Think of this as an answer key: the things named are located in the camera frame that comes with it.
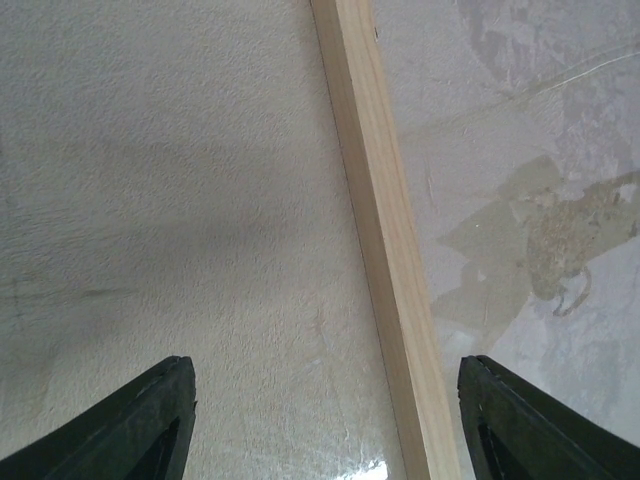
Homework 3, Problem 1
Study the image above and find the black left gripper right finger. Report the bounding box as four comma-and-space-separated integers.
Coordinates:
458, 355, 639, 480

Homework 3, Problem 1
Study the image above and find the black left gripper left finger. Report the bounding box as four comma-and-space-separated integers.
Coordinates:
1, 356, 196, 479

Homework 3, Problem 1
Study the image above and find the light wooden picture frame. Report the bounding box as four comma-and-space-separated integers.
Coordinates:
311, 1, 461, 479

